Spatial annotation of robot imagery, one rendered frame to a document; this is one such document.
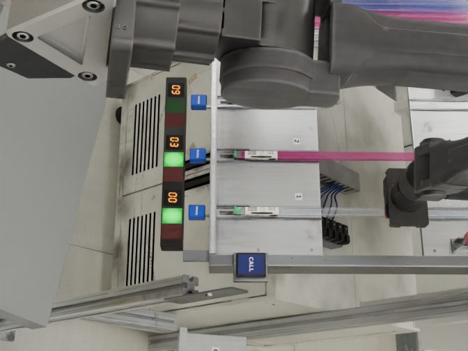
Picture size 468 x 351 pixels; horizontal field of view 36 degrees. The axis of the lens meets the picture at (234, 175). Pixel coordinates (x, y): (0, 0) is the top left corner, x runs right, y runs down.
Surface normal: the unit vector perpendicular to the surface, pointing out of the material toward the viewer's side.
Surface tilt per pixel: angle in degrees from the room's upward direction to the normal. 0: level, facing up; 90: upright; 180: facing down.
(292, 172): 47
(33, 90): 0
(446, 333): 90
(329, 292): 0
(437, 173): 123
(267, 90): 98
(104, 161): 0
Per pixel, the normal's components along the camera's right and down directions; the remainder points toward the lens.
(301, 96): -0.05, 0.98
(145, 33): 0.11, 0.58
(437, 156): -0.96, -0.11
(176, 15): 0.16, 0.22
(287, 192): 0.03, -0.35
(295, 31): 0.54, -0.14
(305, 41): 0.79, -0.08
